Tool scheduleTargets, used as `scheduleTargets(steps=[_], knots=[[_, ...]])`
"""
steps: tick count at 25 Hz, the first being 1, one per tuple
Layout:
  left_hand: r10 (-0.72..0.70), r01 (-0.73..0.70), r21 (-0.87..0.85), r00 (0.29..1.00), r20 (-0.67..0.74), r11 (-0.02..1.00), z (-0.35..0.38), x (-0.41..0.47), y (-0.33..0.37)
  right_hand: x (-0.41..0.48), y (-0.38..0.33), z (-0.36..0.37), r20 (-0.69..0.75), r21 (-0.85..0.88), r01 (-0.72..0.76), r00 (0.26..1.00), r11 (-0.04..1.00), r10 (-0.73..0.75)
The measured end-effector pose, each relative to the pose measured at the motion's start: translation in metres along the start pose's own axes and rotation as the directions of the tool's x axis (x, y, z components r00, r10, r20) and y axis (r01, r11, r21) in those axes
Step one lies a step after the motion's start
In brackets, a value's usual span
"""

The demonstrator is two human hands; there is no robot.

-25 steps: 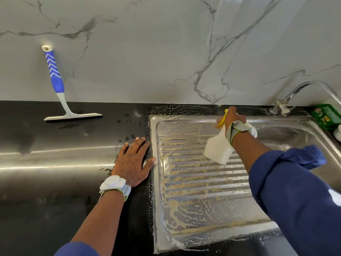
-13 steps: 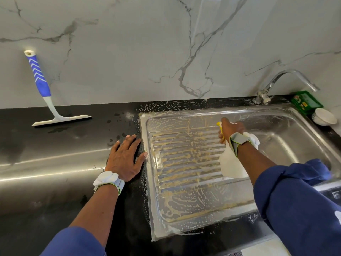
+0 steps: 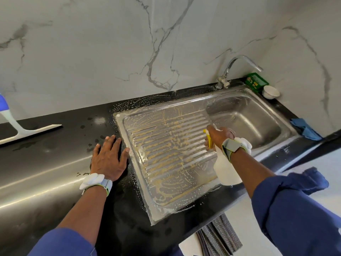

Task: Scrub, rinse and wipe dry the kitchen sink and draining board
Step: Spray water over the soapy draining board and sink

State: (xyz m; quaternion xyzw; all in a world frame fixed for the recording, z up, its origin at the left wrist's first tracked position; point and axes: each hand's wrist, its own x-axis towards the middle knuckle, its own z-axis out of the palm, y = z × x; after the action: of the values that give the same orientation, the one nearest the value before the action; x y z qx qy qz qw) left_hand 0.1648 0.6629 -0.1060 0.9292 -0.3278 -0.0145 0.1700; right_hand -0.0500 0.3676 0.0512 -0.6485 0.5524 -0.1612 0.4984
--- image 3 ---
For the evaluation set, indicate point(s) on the person's left hand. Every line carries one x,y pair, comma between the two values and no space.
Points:
109,160

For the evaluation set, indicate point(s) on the person's right hand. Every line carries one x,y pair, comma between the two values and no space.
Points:
219,137

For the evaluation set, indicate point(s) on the white yellow spray bottle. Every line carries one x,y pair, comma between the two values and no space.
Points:
228,173

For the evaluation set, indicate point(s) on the stainless steel sink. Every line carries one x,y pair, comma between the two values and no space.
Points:
170,152

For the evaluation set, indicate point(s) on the person's right forearm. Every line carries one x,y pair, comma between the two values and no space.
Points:
250,170

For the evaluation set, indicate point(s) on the person's left forearm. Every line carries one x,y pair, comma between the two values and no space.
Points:
85,213

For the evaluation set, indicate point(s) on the white left wrist tracker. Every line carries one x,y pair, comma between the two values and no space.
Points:
95,181

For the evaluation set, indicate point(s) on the green soap tray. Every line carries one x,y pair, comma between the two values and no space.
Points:
256,82

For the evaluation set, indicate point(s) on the white bowl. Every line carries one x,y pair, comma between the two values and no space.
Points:
271,92

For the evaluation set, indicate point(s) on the chrome faucet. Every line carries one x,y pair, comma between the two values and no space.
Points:
234,64

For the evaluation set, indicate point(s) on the blue cloth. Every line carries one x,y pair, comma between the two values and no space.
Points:
306,129

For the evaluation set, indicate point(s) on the blue white squeegee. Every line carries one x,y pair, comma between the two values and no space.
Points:
21,131

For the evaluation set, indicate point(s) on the striped floor mat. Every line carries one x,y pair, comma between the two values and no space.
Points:
221,237

